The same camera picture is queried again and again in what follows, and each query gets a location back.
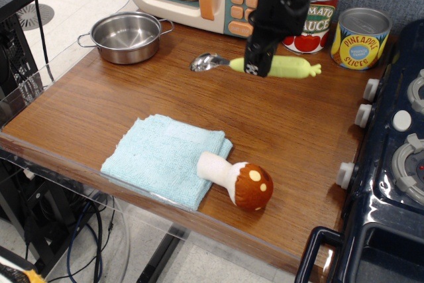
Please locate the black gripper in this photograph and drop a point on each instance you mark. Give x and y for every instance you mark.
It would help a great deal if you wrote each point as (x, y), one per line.
(272, 22)

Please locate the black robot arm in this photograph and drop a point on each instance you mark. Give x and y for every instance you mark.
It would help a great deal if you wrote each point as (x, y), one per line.
(272, 22)

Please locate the tomato sauce can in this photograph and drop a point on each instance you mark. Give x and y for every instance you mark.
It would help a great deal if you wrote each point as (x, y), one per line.
(315, 29)

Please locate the pineapple slices can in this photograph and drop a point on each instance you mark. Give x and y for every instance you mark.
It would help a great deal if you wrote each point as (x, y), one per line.
(360, 38)

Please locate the plush brown mushroom toy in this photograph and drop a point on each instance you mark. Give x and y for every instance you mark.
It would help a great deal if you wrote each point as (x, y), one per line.
(249, 186)

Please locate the small steel pot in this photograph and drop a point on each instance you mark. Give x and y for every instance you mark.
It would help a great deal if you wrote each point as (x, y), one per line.
(128, 37)

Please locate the light blue folded cloth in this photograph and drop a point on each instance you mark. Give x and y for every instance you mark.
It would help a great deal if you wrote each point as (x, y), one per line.
(158, 155)

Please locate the clear acrylic table guard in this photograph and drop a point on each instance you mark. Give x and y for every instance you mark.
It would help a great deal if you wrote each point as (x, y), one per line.
(72, 127)

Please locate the black table leg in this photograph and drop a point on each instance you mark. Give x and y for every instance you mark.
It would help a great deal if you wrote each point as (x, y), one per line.
(162, 254)

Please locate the dark blue toy stove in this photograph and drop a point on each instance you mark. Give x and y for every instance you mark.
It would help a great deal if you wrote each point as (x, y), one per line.
(382, 235)

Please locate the yellow object at corner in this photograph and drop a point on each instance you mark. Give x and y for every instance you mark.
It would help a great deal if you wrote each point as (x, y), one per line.
(18, 270)

